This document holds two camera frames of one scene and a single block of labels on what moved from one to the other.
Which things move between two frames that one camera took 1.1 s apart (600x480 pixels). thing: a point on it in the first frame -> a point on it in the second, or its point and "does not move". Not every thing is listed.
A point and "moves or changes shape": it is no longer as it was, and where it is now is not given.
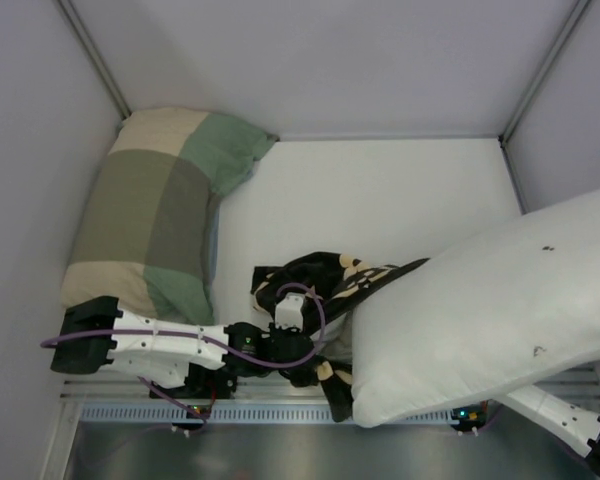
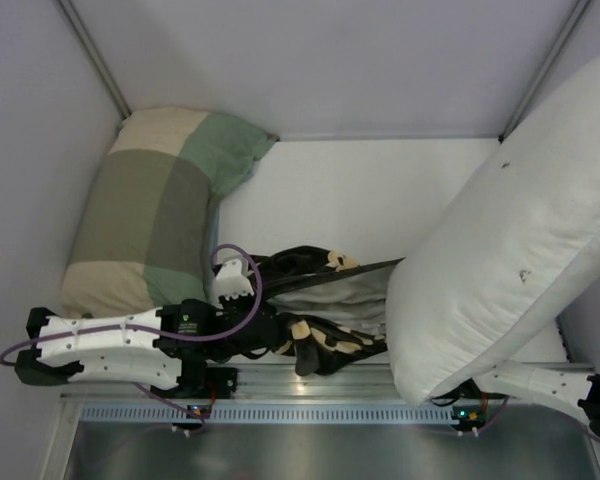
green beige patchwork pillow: [147, 233] does not move
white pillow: [514, 304] moves or changes shape
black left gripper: [296, 347] -> [268, 326]
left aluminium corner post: [94, 57] does not move
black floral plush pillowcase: [330, 284] moves or changes shape
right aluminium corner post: [569, 22] does not move
